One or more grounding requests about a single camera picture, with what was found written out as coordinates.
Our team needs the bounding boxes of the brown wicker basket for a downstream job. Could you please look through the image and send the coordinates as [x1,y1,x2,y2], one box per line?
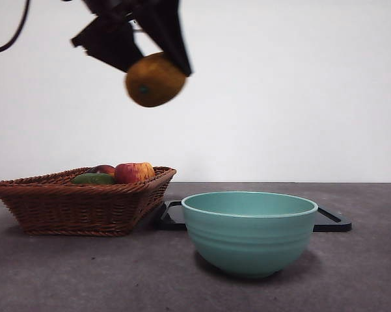
[0,166,178,237]

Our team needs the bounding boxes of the green oval fruit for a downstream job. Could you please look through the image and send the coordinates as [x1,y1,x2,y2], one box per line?
[72,173,116,185]

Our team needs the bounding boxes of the teal ribbed bowl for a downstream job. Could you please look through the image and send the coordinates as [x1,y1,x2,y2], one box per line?
[181,190,319,280]

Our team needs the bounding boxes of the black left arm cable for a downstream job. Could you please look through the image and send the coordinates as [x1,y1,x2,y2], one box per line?
[0,0,31,55]

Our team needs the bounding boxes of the red yellow apple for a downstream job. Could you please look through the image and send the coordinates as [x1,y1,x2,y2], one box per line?
[114,162,156,185]

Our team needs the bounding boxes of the black rectangular tray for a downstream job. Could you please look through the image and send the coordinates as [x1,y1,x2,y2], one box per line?
[154,200,352,233]

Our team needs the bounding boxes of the dark red plum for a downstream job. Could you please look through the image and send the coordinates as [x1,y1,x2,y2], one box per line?
[87,164,116,176]

